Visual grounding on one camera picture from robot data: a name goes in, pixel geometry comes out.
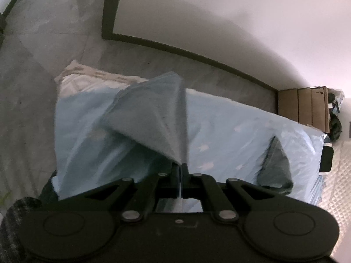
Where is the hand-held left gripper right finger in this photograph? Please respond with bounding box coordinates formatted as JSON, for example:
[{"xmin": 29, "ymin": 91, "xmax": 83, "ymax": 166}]
[{"xmin": 181, "ymin": 163, "xmax": 278, "ymax": 222}]

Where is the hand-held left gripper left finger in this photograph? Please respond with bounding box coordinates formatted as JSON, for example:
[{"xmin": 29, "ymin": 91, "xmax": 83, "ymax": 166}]
[{"xmin": 80, "ymin": 162, "xmax": 180, "ymax": 223}]

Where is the person's dark plaid clothing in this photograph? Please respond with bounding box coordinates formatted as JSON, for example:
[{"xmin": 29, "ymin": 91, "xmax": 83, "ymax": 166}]
[{"xmin": 0, "ymin": 170, "xmax": 60, "ymax": 263}]

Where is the white quilted headboard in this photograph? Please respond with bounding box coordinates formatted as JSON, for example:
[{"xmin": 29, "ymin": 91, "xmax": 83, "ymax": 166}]
[{"xmin": 317, "ymin": 145, "xmax": 351, "ymax": 226}]

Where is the bed with light blue sheet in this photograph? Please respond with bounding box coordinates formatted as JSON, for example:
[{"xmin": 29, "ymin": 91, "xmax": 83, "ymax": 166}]
[{"xmin": 52, "ymin": 60, "xmax": 330, "ymax": 214}]

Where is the clutter on bedside unit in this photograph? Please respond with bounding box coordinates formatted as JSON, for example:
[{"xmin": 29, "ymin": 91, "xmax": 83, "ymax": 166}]
[{"xmin": 328, "ymin": 93, "xmax": 343, "ymax": 143}]

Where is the wooden nightstand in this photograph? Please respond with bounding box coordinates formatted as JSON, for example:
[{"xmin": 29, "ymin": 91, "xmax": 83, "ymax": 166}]
[{"xmin": 278, "ymin": 86, "xmax": 331, "ymax": 133}]

